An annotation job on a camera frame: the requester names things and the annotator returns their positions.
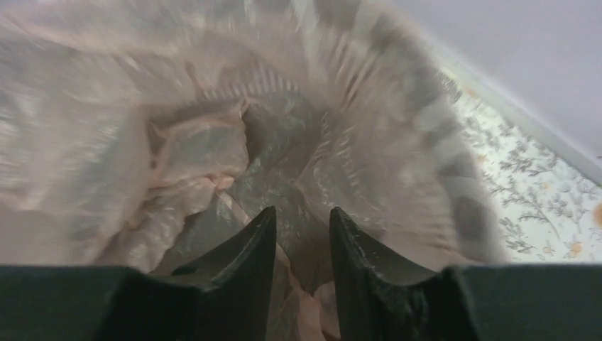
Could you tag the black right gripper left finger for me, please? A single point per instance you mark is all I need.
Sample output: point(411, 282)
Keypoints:
point(223, 295)

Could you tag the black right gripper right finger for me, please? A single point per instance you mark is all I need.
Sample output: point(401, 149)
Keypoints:
point(381, 295)

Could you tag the pink plastic trash bag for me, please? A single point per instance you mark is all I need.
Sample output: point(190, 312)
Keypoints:
point(145, 133)

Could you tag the floral patterned table mat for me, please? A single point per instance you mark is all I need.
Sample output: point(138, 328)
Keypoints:
point(548, 211)

